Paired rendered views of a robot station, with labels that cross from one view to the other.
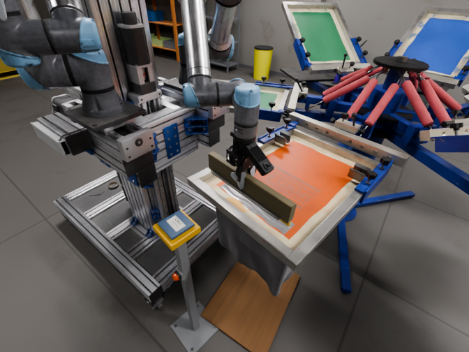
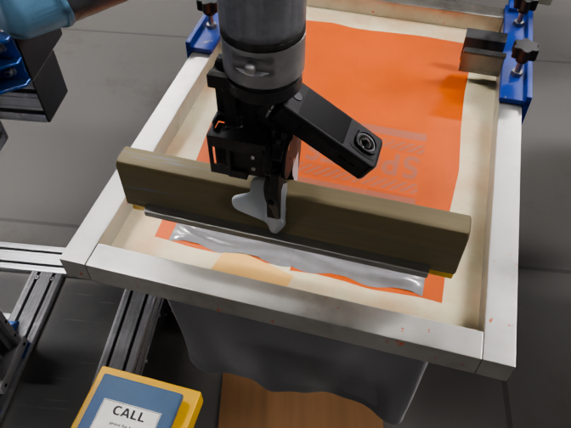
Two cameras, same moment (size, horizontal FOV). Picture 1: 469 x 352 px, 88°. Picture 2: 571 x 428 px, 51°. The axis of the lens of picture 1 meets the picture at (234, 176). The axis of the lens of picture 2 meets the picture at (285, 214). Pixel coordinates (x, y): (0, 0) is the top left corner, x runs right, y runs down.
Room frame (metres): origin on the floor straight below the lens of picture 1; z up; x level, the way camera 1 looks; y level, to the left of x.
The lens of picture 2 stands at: (0.28, 0.18, 1.62)
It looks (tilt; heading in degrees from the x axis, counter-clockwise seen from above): 50 degrees down; 330
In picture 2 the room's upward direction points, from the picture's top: straight up
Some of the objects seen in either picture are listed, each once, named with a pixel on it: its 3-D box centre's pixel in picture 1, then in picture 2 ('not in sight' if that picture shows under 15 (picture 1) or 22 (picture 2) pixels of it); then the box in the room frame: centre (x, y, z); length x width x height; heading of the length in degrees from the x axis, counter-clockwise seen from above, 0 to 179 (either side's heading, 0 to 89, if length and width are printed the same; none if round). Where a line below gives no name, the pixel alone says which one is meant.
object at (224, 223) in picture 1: (246, 240); (291, 339); (0.70, -0.07, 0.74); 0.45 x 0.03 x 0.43; 45
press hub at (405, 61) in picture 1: (363, 149); not in sight; (1.65, -1.02, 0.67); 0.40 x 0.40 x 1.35
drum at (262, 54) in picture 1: (262, 63); not in sight; (5.79, -0.54, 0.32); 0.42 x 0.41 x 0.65; 54
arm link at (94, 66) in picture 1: (88, 66); not in sight; (0.91, 0.54, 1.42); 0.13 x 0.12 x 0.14; 118
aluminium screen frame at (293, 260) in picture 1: (292, 174); (337, 119); (0.90, -0.27, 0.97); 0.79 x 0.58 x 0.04; 135
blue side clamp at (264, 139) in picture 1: (277, 135); (226, 17); (1.27, -0.25, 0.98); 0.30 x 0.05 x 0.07; 135
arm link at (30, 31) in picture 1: (20, 39); not in sight; (0.63, 0.51, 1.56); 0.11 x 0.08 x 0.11; 118
